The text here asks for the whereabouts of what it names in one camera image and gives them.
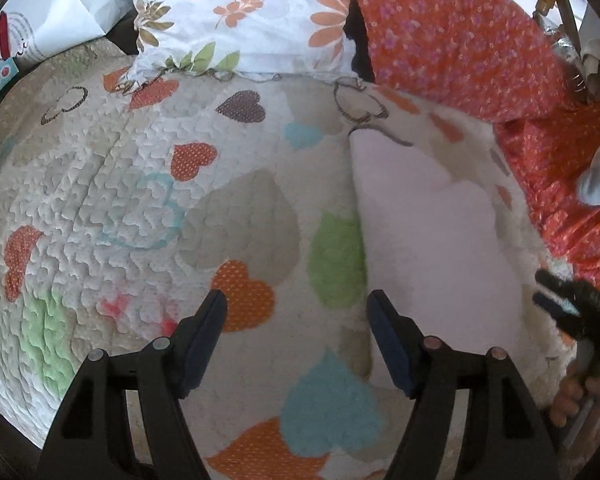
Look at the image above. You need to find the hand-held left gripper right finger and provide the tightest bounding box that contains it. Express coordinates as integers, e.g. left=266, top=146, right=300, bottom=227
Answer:
left=366, top=289, right=561, bottom=480

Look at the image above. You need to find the person's right hand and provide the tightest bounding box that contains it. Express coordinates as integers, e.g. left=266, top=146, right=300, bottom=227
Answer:
left=550, top=360, right=600, bottom=431

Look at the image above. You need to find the pink floral cardigan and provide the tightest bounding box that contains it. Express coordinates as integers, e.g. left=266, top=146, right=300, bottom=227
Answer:
left=348, top=127, right=548, bottom=396

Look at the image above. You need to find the white paper bag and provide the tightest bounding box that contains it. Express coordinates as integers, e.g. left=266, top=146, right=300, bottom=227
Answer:
left=0, top=0, right=136, bottom=68

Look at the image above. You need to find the light blue card box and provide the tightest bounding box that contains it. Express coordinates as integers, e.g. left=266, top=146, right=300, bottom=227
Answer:
left=0, top=57, right=21, bottom=116

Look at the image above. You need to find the heart print quilt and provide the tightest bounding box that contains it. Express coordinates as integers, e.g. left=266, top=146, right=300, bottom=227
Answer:
left=0, top=42, right=581, bottom=480

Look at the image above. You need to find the orange floral cloth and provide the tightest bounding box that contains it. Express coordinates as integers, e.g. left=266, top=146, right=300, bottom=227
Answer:
left=350, top=0, right=600, bottom=291

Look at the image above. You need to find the white floral pillow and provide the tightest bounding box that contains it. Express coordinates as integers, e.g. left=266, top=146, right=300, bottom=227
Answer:
left=130, top=0, right=376, bottom=83

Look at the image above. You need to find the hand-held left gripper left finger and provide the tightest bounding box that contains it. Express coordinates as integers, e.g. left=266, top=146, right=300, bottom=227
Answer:
left=37, top=289, right=228, bottom=480

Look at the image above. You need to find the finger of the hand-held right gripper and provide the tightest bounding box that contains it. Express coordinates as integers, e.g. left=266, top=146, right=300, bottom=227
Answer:
left=532, top=292, right=588, bottom=333
left=536, top=269, right=583, bottom=306

